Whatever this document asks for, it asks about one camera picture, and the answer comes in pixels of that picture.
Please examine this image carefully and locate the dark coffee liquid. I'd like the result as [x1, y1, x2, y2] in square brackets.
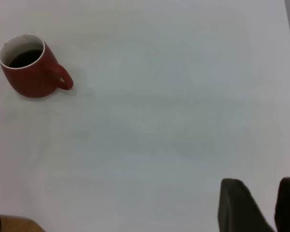
[8, 49, 43, 69]

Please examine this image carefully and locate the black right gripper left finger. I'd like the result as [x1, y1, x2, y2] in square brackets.
[217, 178, 275, 232]

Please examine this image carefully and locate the red ceramic cup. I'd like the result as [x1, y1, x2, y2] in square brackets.
[0, 33, 74, 99]

